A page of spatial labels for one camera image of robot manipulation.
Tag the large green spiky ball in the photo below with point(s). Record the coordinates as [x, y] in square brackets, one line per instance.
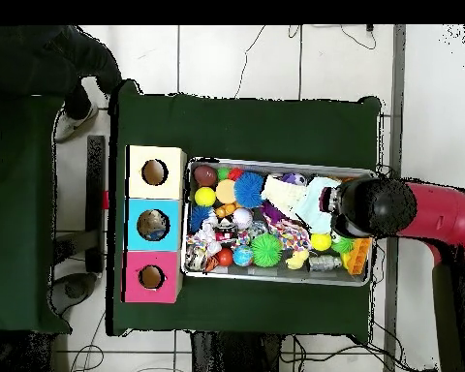
[266, 250]

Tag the yellow ball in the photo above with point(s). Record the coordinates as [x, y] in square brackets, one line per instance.
[205, 196]

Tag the small blue spiky ball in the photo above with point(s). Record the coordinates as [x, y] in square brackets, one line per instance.
[199, 217]

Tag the blue globe print ball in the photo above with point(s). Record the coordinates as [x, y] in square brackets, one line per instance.
[243, 255]

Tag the light blue knitted cloth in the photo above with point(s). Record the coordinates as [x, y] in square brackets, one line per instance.
[314, 209]

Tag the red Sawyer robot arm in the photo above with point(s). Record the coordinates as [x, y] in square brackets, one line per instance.
[430, 213]

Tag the black and white soccer ball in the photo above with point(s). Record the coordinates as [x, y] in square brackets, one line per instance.
[300, 179]

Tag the large blue spiky ball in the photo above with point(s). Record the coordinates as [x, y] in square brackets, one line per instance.
[248, 190]

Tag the brown toy football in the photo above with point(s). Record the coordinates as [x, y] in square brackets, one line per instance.
[205, 175]

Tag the person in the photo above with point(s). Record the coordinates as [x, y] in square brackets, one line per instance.
[42, 58]

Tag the dark green side table cloth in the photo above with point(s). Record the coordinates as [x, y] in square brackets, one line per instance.
[15, 193]

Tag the shallow clear mesh bin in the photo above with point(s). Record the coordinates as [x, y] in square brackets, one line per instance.
[255, 273]

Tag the black panel stand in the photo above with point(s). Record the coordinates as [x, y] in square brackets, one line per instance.
[96, 201]

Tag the cream knitted cloth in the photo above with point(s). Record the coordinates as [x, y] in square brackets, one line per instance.
[283, 193]

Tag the orange plastic toy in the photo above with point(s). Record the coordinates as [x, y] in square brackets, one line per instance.
[358, 252]

